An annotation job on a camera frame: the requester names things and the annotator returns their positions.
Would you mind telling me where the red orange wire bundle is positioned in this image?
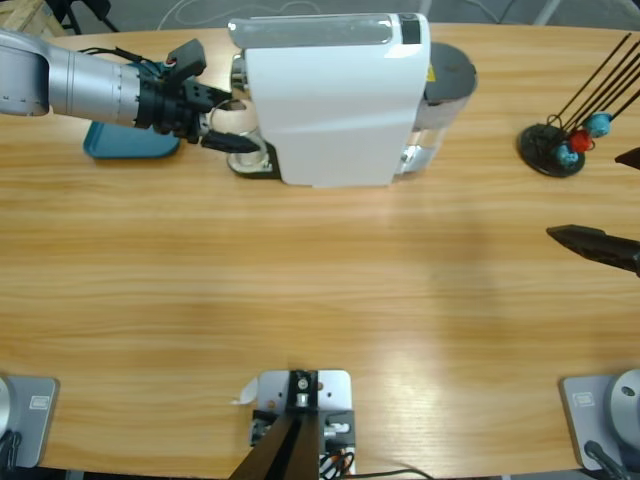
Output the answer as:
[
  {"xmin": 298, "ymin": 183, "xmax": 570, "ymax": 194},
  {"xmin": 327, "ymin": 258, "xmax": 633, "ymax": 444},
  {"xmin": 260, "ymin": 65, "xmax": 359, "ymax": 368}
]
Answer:
[{"xmin": 319, "ymin": 447, "xmax": 357, "ymax": 479}]

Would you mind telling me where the white floor cable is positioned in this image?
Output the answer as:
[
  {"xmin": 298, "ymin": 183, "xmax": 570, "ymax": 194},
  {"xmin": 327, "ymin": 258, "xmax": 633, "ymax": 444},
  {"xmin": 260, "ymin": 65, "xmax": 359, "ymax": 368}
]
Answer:
[{"xmin": 158, "ymin": 0, "xmax": 326, "ymax": 26}]

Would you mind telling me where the teal plastic tray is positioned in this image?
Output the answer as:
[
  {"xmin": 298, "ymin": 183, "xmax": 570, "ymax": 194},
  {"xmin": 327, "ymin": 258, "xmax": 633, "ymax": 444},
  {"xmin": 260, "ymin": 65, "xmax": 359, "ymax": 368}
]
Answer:
[{"xmin": 82, "ymin": 60, "xmax": 197, "ymax": 161}]

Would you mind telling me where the grey floor cable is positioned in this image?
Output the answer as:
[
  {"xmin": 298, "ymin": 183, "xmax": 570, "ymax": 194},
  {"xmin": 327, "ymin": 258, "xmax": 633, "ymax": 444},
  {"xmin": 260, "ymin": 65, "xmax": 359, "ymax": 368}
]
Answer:
[{"xmin": 469, "ymin": 0, "xmax": 501, "ymax": 24}]

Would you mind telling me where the water tank with dark lid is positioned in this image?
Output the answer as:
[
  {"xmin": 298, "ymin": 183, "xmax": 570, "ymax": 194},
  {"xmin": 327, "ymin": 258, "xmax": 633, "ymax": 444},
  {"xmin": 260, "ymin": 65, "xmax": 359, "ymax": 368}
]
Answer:
[{"xmin": 394, "ymin": 42, "xmax": 479, "ymax": 176}]

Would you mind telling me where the large wooden crate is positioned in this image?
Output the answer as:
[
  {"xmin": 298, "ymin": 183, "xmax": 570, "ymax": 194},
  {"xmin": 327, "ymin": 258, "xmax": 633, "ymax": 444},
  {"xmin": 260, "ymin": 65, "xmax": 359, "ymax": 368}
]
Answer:
[{"xmin": 0, "ymin": 0, "xmax": 51, "ymax": 39}]

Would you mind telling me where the black camera post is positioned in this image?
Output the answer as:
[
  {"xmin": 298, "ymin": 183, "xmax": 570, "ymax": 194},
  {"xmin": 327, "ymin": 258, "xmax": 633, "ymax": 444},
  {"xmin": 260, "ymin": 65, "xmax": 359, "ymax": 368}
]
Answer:
[{"xmin": 227, "ymin": 369, "xmax": 321, "ymax": 480}]

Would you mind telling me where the black clamp bracket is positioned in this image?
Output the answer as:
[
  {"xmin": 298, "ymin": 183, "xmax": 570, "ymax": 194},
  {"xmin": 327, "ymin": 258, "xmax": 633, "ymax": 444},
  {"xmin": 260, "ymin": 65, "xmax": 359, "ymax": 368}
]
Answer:
[{"xmin": 248, "ymin": 408, "xmax": 357, "ymax": 450}]

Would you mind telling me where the black capsule holder with rods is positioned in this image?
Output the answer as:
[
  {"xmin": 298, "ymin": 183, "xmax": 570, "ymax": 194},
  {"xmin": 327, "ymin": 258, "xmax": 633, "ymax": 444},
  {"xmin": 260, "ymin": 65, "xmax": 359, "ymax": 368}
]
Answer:
[{"xmin": 517, "ymin": 32, "xmax": 640, "ymax": 179}]

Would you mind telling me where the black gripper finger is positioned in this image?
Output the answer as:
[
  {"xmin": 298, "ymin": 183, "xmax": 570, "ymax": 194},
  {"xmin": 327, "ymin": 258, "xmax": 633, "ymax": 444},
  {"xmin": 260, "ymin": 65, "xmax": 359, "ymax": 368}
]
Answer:
[
  {"xmin": 613, "ymin": 147, "xmax": 640, "ymax": 172},
  {"xmin": 545, "ymin": 224, "xmax": 640, "ymax": 279}
]

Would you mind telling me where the black folding chair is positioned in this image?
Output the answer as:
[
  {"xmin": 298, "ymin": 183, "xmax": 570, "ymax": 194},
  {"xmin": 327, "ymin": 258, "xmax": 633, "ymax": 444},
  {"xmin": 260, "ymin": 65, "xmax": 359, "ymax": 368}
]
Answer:
[{"xmin": 47, "ymin": 0, "xmax": 121, "ymax": 35}]

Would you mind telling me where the teal coffee capsule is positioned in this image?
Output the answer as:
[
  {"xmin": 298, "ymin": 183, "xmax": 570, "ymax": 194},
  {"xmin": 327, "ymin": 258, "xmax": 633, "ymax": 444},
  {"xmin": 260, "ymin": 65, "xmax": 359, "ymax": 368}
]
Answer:
[
  {"xmin": 555, "ymin": 144, "xmax": 585, "ymax": 166},
  {"xmin": 583, "ymin": 112, "xmax": 612, "ymax": 139}
]

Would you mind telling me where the white paper tab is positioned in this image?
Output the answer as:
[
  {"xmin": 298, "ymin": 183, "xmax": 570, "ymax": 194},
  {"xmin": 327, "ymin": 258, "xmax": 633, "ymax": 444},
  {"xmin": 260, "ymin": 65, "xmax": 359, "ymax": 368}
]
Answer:
[{"xmin": 229, "ymin": 377, "xmax": 260, "ymax": 406}]

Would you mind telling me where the white mount plate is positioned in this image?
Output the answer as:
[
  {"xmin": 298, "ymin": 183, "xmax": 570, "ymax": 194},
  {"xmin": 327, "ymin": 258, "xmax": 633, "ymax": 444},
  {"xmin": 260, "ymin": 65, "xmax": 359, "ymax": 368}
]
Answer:
[{"xmin": 252, "ymin": 368, "xmax": 357, "ymax": 476}]

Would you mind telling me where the chrome slotted drip tray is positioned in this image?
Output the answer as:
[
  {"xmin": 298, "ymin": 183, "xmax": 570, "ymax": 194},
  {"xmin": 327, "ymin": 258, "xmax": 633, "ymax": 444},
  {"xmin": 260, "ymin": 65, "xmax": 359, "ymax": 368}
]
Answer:
[{"xmin": 227, "ymin": 129, "xmax": 281, "ymax": 180}]

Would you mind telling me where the white capsule coffee machine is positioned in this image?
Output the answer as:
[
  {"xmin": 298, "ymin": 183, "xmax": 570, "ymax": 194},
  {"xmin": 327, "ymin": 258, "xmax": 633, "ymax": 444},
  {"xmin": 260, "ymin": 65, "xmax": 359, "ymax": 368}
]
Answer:
[{"xmin": 227, "ymin": 12, "xmax": 434, "ymax": 190}]

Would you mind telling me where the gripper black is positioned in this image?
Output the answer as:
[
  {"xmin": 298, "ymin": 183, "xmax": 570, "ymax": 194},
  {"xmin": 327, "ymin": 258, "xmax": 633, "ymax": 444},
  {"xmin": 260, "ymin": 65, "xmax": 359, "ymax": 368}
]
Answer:
[{"xmin": 134, "ymin": 74, "xmax": 261, "ymax": 155}]

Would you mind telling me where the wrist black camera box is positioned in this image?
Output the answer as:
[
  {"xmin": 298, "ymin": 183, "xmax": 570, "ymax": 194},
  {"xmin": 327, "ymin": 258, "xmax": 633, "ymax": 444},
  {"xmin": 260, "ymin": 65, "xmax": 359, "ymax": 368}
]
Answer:
[{"xmin": 167, "ymin": 39, "xmax": 208, "ymax": 84}]

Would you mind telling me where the black base cable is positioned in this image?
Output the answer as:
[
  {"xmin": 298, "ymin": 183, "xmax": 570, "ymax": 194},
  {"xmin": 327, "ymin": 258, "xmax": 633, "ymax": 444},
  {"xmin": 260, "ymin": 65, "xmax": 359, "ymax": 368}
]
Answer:
[
  {"xmin": 0, "ymin": 429, "xmax": 24, "ymax": 471},
  {"xmin": 583, "ymin": 439, "xmax": 632, "ymax": 480}
]

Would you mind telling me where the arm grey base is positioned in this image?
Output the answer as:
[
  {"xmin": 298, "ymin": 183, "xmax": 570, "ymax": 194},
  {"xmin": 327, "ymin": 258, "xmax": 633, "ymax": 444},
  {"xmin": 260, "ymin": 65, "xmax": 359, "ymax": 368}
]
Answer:
[
  {"xmin": 558, "ymin": 368, "xmax": 640, "ymax": 471},
  {"xmin": 0, "ymin": 374, "xmax": 60, "ymax": 469}
]

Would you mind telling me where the red coffee capsule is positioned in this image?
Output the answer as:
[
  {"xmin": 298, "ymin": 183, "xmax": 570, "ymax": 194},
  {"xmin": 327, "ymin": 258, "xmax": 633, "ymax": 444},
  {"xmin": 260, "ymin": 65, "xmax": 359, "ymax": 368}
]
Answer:
[{"xmin": 569, "ymin": 129, "xmax": 595, "ymax": 154}]

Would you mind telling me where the clear drinking glass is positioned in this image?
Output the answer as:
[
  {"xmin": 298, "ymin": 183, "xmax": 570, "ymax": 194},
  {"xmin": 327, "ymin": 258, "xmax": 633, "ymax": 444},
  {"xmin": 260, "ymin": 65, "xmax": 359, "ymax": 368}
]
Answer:
[{"xmin": 207, "ymin": 97, "xmax": 274, "ymax": 174}]

